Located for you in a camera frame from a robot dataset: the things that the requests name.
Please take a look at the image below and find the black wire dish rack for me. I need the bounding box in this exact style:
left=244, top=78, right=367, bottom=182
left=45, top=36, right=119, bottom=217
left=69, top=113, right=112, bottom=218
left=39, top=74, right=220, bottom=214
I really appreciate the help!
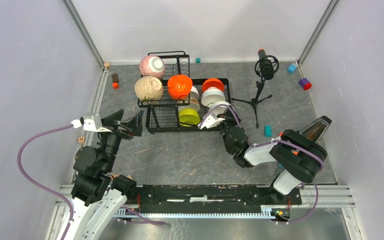
left=137, top=51, right=223, bottom=134

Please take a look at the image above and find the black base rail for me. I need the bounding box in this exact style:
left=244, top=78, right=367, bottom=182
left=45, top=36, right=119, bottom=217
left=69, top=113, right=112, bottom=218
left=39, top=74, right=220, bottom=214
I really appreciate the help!
left=129, top=184, right=303, bottom=214

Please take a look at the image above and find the pink floral bowl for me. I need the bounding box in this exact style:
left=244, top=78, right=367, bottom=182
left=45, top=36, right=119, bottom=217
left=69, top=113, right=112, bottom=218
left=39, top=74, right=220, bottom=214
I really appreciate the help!
left=139, top=55, right=166, bottom=80

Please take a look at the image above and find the purple cable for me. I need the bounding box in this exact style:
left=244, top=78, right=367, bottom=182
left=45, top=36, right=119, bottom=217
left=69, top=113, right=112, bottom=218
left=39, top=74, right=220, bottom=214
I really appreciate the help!
left=196, top=103, right=325, bottom=225
left=17, top=123, right=76, bottom=240

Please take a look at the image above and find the white bowl behind rack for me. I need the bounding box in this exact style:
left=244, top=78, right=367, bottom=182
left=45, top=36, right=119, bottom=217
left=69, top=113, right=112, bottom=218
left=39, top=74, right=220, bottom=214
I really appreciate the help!
left=189, top=86, right=200, bottom=100

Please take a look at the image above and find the orange cube left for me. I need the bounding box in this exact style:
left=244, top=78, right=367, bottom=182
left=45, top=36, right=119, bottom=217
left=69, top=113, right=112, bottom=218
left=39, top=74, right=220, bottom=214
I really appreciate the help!
left=112, top=82, right=119, bottom=89

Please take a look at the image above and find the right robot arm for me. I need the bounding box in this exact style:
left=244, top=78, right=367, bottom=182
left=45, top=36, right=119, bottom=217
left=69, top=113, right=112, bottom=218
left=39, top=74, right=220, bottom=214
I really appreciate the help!
left=221, top=115, right=332, bottom=204

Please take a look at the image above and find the white bowl grey rim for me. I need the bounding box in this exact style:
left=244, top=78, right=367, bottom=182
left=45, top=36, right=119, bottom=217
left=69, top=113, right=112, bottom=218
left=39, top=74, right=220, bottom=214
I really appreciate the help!
left=201, top=87, right=226, bottom=107

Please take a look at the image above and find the purple red block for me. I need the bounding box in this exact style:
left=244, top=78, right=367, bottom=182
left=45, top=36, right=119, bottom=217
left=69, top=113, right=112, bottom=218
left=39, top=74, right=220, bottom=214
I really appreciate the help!
left=298, top=77, right=312, bottom=91

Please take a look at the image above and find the blue block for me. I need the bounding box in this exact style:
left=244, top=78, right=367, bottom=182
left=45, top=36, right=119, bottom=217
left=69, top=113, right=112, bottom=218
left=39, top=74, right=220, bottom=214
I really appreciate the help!
left=287, top=62, right=298, bottom=74

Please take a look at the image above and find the orange bowl tier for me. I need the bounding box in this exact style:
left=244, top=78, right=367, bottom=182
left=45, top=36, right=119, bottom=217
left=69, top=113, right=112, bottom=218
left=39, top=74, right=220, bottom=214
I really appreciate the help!
left=167, top=74, right=193, bottom=100

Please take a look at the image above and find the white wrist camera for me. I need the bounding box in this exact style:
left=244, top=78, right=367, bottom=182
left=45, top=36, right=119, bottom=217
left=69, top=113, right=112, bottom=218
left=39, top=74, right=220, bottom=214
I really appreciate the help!
left=198, top=113, right=225, bottom=130
left=82, top=112, right=102, bottom=132

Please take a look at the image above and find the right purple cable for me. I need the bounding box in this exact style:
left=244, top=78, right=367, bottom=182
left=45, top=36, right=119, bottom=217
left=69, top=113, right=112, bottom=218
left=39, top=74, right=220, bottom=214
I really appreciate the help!
left=196, top=103, right=325, bottom=225

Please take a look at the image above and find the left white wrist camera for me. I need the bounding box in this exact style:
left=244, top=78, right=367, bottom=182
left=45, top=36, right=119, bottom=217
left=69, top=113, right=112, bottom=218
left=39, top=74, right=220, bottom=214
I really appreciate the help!
left=82, top=112, right=102, bottom=132

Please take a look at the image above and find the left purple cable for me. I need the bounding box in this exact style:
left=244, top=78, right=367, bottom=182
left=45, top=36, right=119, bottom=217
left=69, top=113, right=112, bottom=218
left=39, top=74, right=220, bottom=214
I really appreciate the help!
left=17, top=123, right=76, bottom=240

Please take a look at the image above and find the beige ceramic bowl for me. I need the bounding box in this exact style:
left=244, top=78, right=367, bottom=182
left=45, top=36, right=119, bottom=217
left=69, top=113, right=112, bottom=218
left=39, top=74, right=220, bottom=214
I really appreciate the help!
left=134, top=75, right=164, bottom=101

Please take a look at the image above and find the orange bowl rack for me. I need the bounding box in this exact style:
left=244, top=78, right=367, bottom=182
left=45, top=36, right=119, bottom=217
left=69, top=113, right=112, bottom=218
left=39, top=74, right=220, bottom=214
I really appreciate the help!
left=201, top=78, right=225, bottom=93

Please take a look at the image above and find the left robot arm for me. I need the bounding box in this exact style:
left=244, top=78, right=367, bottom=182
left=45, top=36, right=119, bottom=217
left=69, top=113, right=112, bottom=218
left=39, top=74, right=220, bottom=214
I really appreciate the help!
left=58, top=109, right=144, bottom=240

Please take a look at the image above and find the brown block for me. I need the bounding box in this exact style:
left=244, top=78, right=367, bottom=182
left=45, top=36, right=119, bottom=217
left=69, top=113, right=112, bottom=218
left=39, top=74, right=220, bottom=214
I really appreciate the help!
left=111, top=73, right=119, bottom=83

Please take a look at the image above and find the wooden letter cube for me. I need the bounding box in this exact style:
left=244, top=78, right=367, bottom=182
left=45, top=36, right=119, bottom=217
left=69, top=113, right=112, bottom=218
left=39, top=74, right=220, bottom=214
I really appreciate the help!
left=77, top=136, right=86, bottom=145

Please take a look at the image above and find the wooden cube corner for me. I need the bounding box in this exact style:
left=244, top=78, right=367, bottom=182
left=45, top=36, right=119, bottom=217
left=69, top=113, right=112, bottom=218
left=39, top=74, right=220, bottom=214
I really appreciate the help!
left=103, top=62, right=111, bottom=70

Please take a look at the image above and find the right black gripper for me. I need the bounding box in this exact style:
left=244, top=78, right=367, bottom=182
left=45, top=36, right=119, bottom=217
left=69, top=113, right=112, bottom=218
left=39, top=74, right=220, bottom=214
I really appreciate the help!
left=215, top=104, right=242, bottom=153

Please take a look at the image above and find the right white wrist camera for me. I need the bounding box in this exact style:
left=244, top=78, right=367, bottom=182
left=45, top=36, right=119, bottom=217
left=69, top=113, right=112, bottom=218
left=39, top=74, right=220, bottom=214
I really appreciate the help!
left=198, top=113, right=225, bottom=130

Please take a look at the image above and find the teal block on table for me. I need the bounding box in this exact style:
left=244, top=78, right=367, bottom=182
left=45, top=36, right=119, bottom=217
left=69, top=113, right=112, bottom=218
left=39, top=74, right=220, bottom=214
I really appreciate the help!
left=264, top=125, right=273, bottom=137

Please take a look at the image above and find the black microphone on tripod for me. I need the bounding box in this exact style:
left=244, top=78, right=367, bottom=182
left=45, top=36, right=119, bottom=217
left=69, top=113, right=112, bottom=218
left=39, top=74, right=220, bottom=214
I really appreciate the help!
left=232, top=48, right=279, bottom=129

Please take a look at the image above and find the patterned cream bowl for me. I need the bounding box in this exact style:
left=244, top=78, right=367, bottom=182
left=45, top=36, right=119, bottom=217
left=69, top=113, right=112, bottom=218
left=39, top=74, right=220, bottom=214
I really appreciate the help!
left=177, top=97, right=201, bottom=112

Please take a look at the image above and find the lime green bowl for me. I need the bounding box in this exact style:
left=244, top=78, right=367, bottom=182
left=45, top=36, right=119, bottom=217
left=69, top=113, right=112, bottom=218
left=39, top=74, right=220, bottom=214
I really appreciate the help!
left=179, top=108, right=201, bottom=127

